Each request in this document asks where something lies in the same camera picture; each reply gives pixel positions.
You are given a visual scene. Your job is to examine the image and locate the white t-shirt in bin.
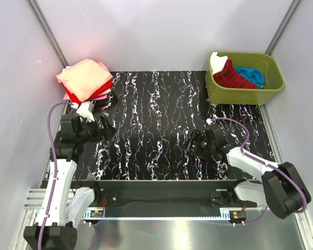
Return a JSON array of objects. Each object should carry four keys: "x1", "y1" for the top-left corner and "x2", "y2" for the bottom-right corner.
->
[{"x1": 210, "y1": 52, "x2": 228, "y2": 75}]

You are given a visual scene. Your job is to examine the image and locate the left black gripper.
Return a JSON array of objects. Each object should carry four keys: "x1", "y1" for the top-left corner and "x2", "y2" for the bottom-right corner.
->
[{"x1": 77, "y1": 115, "x2": 116, "y2": 144}]

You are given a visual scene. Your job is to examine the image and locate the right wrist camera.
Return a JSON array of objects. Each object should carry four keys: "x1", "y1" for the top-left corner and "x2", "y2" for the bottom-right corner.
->
[{"x1": 204, "y1": 119, "x2": 227, "y2": 143}]

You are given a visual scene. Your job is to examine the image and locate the salmon pink t-shirt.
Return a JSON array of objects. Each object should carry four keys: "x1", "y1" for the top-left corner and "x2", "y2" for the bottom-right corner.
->
[{"x1": 56, "y1": 59, "x2": 113, "y2": 101}]

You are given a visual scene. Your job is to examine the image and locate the black marble pattern mat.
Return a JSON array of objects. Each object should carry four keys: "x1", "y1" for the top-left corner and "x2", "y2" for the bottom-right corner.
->
[{"x1": 74, "y1": 71, "x2": 274, "y2": 180}]

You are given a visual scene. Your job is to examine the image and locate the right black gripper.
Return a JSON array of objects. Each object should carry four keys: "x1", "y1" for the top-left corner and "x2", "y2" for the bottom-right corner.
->
[{"x1": 180, "y1": 129, "x2": 215, "y2": 159}]

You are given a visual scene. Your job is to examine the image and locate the olive green plastic bin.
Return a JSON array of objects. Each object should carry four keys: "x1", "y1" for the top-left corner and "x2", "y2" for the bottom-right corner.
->
[{"x1": 206, "y1": 52, "x2": 285, "y2": 106}]

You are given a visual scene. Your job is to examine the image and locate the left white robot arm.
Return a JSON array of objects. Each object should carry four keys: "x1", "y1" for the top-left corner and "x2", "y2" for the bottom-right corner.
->
[{"x1": 23, "y1": 113, "x2": 116, "y2": 249}]

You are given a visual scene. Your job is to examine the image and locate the dark red t-shirt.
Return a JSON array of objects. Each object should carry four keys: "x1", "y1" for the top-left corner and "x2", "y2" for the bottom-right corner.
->
[{"x1": 213, "y1": 59, "x2": 258, "y2": 89}]

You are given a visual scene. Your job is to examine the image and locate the blue t-shirt in bin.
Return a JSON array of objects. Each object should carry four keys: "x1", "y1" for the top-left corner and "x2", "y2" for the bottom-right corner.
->
[{"x1": 235, "y1": 67, "x2": 266, "y2": 89}]

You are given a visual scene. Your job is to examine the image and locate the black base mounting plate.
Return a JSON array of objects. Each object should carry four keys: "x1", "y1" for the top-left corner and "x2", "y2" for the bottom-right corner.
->
[{"x1": 72, "y1": 180, "x2": 257, "y2": 220}]

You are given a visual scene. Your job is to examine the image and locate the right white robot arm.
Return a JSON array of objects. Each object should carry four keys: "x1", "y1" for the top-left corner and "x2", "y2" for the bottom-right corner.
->
[{"x1": 181, "y1": 127, "x2": 311, "y2": 219}]

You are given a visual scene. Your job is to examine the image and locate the folded red t-shirt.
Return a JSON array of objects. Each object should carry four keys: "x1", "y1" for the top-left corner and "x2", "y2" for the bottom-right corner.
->
[{"x1": 64, "y1": 80, "x2": 114, "y2": 104}]

